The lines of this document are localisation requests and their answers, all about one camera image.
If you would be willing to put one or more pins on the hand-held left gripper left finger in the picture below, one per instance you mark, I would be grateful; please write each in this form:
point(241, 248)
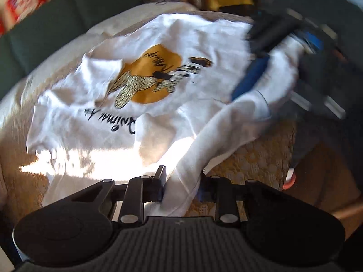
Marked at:
point(161, 181)

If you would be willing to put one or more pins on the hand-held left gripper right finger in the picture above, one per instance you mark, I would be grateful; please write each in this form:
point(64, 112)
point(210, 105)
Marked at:
point(202, 196)

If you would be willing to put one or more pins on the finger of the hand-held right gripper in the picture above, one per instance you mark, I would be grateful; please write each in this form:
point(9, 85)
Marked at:
point(272, 31)
point(249, 78)

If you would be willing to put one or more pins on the white printed t-shirt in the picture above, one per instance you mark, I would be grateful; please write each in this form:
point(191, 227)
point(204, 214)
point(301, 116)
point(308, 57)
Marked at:
point(175, 113)

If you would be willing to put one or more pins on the green sofa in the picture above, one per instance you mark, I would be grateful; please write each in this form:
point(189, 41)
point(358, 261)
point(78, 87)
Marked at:
point(56, 25)

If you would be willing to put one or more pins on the red pillow with white panel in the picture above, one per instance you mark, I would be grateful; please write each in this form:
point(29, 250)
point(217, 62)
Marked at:
point(24, 2)

